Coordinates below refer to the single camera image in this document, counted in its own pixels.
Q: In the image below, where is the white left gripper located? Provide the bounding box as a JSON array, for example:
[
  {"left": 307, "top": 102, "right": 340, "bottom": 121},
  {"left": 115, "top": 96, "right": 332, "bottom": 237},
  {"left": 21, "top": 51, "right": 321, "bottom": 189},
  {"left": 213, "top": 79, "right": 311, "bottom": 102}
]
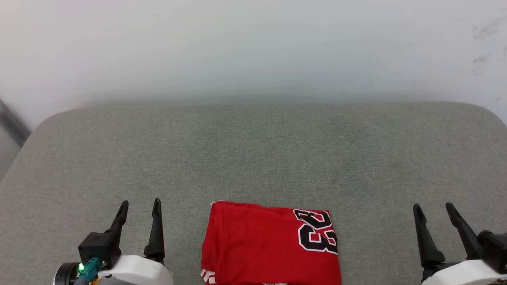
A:
[{"left": 97, "top": 198, "right": 174, "bottom": 285}]

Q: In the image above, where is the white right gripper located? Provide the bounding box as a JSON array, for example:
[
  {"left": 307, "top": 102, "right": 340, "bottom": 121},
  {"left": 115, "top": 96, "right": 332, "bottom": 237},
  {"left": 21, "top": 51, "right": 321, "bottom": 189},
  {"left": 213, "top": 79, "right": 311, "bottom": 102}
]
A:
[{"left": 412, "top": 202, "right": 507, "bottom": 285}]

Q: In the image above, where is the red and white jersey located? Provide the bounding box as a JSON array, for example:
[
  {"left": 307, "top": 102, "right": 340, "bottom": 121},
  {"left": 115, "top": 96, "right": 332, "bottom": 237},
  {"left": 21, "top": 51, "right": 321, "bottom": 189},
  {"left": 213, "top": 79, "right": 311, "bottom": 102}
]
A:
[{"left": 200, "top": 201, "right": 342, "bottom": 285}]

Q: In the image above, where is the grey fabric sofa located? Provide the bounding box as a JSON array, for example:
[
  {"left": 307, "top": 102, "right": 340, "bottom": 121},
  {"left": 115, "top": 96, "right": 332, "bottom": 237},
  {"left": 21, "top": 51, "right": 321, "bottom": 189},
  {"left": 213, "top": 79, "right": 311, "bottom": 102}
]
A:
[{"left": 0, "top": 101, "right": 507, "bottom": 285}]

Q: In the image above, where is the dark grey baseboard strip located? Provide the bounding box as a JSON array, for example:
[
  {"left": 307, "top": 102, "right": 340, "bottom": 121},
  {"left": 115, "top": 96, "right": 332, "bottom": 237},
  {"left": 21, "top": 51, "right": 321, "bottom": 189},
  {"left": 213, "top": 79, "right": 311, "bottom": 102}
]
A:
[{"left": 0, "top": 98, "right": 32, "bottom": 148}]

